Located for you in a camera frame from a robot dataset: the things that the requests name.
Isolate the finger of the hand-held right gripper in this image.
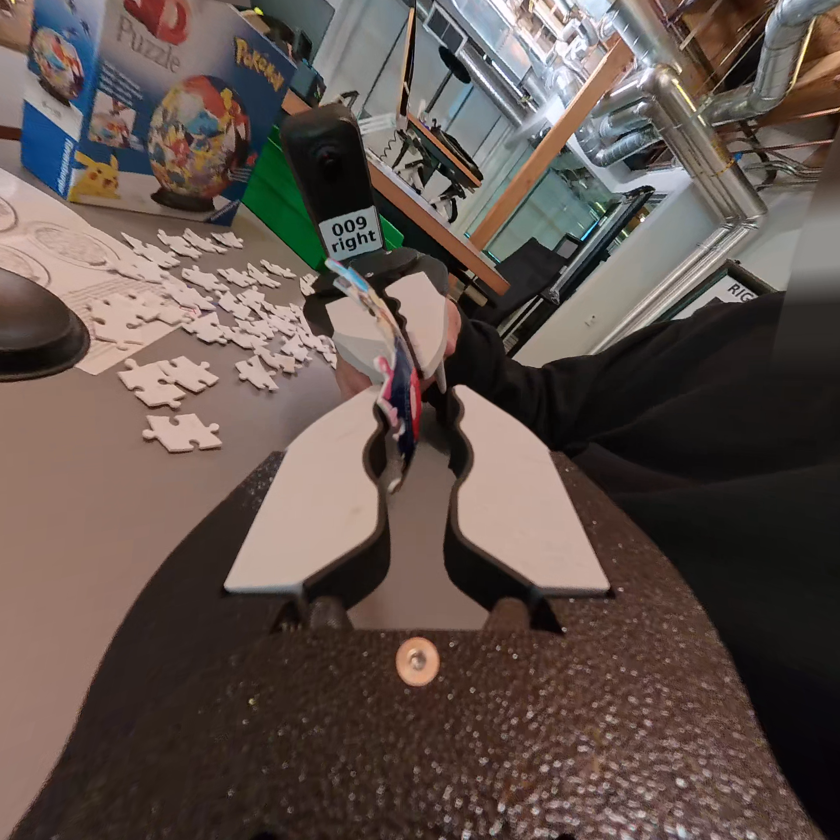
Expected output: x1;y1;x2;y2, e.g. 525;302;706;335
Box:
386;271;452;395
325;298;398;385

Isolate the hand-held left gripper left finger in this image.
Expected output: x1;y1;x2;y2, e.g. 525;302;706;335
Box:
223;394;395;616

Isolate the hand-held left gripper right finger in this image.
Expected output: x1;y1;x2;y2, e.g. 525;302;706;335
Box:
444;385;613;614

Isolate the colourful curved puzzle ball section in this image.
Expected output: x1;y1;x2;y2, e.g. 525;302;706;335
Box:
325;258;424;494

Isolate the pile of white puzzle pieces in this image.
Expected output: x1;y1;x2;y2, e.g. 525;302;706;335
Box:
88;226;339;455

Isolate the person's right forearm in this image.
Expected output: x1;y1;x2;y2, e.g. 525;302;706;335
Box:
454;289;788;460

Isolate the blue puzzle box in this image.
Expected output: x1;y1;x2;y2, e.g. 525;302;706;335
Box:
21;0;299;227

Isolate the black dome puzzle stand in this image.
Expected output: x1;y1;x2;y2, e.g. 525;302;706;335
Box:
0;266;91;383

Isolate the person's right hand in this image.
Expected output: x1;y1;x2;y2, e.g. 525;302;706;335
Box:
336;301;463;400

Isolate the green plastic bin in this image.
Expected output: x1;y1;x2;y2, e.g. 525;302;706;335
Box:
241;128;404;274

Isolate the wooden workbench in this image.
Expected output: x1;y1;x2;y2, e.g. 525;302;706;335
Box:
282;91;511;296

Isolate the black chair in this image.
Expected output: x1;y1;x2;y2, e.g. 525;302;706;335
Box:
492;236;573;329

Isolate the black and white machine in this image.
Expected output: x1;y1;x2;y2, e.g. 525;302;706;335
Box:
384;108;485;221

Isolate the black hooded sweatshirt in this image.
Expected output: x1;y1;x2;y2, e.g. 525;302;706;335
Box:
567;433;840;840

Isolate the white instruction sheet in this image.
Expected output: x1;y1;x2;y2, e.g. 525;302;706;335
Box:
0;167;191;376

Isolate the black pedestal stool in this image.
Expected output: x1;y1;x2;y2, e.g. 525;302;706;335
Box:
438;47;475;129

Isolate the wooden post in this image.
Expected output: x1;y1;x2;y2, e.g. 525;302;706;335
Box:
469;36;636;252

